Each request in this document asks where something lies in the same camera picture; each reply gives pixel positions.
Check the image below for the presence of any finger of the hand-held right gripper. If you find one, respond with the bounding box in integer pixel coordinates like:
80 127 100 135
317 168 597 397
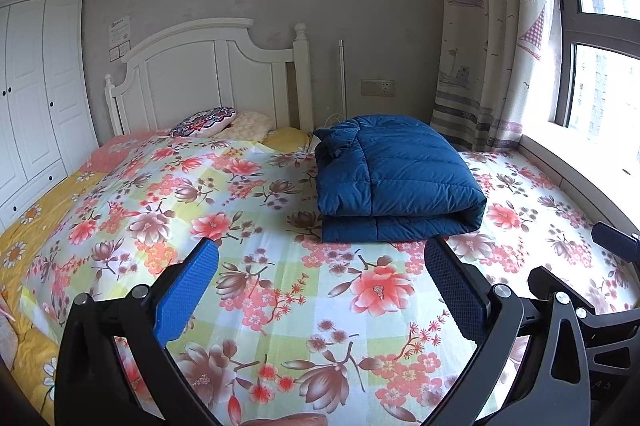
527 265 607 320
590 221 640 259

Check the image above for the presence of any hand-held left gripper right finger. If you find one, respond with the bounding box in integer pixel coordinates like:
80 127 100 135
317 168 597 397
422 236 592 426

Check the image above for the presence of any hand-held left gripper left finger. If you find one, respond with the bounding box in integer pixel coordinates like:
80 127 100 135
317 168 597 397
52 237 237 426

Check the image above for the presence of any blue quilted jacket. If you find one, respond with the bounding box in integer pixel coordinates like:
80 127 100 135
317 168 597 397
311 115 489 243

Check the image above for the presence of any floral blanket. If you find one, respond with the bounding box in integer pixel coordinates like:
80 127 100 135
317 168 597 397
20 137 640 426

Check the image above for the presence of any pink floral pillow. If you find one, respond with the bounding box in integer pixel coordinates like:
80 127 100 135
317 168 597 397
79 130 172 175

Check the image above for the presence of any purple patterned cushion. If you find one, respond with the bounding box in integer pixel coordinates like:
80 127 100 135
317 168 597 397
168 106 237 138

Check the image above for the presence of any yellow bedsheet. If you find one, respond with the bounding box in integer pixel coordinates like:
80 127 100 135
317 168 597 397
0 127 312 425

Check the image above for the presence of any cream pillow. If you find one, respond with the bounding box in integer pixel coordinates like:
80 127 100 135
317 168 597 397
217 110 275 142

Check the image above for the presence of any dark framed window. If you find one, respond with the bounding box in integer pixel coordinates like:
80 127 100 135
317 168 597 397
545 0 640 147

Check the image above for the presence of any white bed headboard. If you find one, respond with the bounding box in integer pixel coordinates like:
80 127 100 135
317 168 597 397
103 18 314 139

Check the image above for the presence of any white wardrobe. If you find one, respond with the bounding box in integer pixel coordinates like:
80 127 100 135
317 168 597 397
0 0 99 233

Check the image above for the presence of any sailboat print curtain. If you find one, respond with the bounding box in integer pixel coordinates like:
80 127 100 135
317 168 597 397
432 0 559 153

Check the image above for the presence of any white cable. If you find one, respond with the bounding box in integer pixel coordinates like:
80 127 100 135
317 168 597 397
319 105 347 129

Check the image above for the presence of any wall socket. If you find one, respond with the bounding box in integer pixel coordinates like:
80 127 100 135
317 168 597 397
360 78 396 98

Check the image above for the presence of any white paper wall notice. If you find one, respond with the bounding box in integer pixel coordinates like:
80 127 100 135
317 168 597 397
108 15 133 49

